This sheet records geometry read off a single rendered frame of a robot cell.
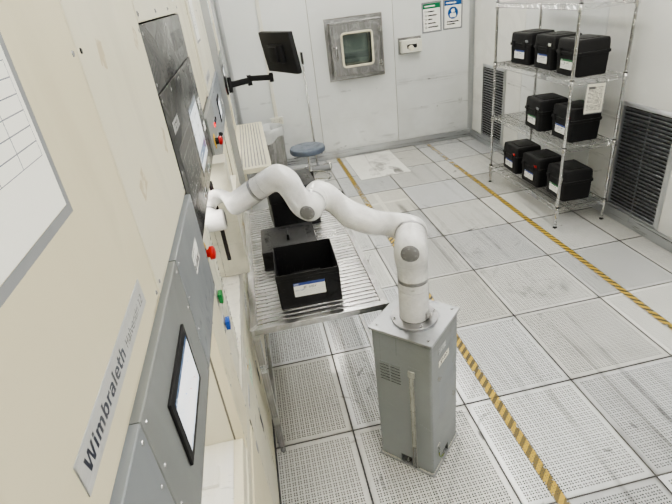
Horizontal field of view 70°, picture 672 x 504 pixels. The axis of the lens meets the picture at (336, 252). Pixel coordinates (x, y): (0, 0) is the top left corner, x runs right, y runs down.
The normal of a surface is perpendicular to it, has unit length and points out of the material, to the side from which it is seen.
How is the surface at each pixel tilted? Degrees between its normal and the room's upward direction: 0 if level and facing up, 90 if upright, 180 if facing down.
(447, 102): 90
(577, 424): 0
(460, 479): 0
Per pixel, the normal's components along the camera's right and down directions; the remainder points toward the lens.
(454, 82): 0.18, 0.46
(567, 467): -0.11, -0.87
